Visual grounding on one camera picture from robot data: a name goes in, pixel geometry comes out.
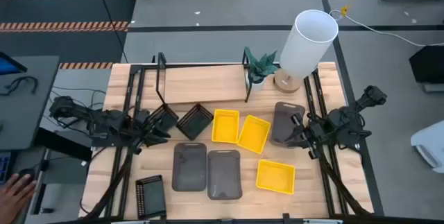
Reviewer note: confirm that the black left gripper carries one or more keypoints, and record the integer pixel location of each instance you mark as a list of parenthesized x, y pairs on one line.
[(140, 130)]

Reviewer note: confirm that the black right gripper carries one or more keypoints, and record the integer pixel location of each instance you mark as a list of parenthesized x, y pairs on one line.
[(314, 135)]

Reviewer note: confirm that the grey translucent plastic basket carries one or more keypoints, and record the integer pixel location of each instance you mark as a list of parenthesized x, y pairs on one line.
[(224, 175), (281, 118), (189, 168)]

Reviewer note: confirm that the black plastic basket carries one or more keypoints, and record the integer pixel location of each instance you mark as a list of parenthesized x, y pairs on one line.
[(194, 121), (152, 198), (169, 116)]

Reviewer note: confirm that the yellow plastic basket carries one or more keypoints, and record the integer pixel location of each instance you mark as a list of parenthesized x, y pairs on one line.
[(225, 127), (275, 177), (254, 134)]

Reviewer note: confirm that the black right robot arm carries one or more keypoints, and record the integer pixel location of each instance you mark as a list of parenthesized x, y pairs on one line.
[(343, 120)]

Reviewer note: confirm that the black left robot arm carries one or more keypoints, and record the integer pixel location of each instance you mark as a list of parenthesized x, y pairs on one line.
[(107, 120)]

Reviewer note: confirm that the green potted plant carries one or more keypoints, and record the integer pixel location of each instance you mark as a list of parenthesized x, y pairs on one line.
[(260, 68)]

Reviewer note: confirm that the white shade table lamp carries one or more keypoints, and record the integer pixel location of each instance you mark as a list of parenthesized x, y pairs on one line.
[(305, 47)]

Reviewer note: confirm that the grey desk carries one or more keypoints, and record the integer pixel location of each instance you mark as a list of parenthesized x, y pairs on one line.
[(31, 113)]

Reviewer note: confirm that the white plastic object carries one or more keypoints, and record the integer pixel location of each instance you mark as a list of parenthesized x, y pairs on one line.
[(431, 144)]

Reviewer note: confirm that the black box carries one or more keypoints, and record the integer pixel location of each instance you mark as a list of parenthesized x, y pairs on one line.
[(428, 64)]

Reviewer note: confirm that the black mat with hazard stripes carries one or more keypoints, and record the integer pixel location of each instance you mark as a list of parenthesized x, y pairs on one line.
[(69, 9)]

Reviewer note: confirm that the computer keyboard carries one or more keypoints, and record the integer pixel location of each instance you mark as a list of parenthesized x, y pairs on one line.
[(4, 166)]

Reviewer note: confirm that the person's hand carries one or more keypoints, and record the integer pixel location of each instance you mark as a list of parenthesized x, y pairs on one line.
[(12, 199)]

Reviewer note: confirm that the computer monitor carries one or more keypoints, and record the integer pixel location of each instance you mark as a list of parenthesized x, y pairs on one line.
[(8, 65)]

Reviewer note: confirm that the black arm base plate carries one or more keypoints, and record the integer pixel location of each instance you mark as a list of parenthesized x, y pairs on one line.
[(114, 143), (362, 134)]

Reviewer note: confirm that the wooden shelf with black frame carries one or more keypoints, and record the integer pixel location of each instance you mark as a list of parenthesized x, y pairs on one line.
[(194, 85)]

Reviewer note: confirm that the black aluminium table frame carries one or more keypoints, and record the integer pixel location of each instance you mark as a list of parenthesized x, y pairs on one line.
[(136, 68)]

